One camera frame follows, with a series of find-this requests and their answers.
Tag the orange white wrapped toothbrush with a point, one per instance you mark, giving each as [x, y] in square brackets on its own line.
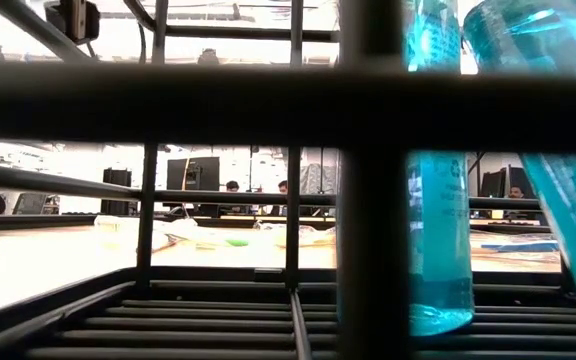
[313, 235]

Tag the person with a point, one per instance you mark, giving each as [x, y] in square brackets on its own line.
[283, 186]
[516, 192]
[232, 186]

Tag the dark dome fixture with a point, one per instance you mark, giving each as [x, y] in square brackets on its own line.
[208, 56]

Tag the small blue mouthwash bottle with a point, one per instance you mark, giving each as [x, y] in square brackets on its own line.
[568, 210]
[438, 225]

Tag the black tower box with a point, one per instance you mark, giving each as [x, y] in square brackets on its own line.
[116, 180]

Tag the green white toothbrush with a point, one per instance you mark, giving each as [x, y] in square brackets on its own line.
[238, 243]

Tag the black background monitor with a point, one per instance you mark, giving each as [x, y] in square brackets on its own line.
[210, 172]
[493, 179]
[523, 180]

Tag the dark grey laptop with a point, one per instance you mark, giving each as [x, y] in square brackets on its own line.
[28, 204]

